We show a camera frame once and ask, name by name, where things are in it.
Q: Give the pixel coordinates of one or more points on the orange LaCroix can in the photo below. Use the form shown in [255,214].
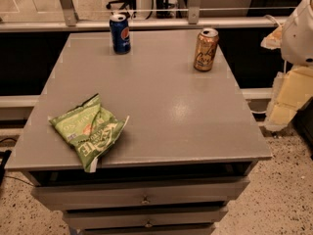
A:
[206,47]

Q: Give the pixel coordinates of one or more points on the grey drawer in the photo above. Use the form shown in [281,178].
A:
[140,194]
[144,218]

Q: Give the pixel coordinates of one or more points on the blue Pepsi can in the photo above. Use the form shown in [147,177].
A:
[120,33]

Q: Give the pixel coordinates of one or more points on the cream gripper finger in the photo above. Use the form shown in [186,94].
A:
[291,91]
[273,40]

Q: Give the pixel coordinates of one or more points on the grey drawer cabinet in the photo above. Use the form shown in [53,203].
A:
[183,124]

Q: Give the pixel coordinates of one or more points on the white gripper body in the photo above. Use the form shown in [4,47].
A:
[298,36]

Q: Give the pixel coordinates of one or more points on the grey metal railing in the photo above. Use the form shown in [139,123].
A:
[83,15]

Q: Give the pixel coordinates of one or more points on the top grey drawer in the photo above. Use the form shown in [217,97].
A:
[140,194]

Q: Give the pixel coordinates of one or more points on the green jalapeno chip bag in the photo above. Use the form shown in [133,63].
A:
[90,129]

